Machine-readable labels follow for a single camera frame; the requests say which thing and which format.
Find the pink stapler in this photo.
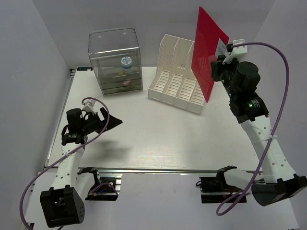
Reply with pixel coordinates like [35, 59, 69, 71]
[123, 80, 133, 86]

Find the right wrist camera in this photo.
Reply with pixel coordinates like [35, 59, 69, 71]
[223, 39, 248, 64]

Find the red plastic folder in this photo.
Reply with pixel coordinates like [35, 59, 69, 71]
[191, 7, 229, 102]

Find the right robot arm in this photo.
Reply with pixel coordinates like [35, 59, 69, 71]
[211, 55, 307, 207]

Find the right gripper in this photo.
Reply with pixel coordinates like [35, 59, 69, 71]
[211, 55, 240, 99]

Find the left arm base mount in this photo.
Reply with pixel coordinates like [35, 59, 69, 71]
[85, 167, 122, 201]

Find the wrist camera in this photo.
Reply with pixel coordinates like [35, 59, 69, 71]
[223, 39, 248, 64]
[82, 99, 98, 114]

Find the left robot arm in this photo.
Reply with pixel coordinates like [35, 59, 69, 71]
[40, 108, 122, 228]

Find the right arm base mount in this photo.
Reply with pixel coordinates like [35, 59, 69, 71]
[195, 177, 243, 204]

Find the white file organizer rack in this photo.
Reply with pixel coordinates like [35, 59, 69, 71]
[148, 34, 205, 115]

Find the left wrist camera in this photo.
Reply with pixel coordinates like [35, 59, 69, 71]
[82, 99, 98, 114]

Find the clear plastic drawer cabinet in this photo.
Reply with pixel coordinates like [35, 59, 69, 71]
[88, 27, 143, 96]

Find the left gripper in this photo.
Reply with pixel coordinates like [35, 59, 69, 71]
[81, 107, 122, 135]

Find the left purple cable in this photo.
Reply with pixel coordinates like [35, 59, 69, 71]
[19, 97, 119, 228]

